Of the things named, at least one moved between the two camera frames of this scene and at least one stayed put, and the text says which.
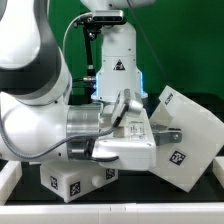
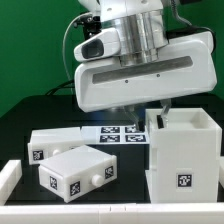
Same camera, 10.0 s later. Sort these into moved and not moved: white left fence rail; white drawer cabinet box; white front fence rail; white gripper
Moved: white gripper; white drawer cabinet box
Not moved: white left fence rail; white front fence rail
